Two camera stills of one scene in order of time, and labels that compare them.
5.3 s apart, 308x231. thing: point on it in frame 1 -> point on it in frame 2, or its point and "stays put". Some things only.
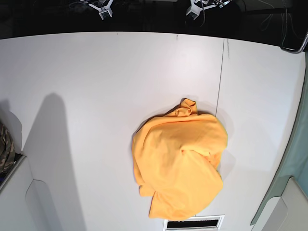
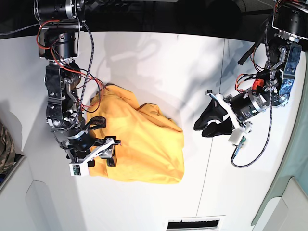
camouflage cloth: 7,153 stays put
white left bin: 26,203 stays put
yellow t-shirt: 177,160 -> 151,150
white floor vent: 207,223 stays put
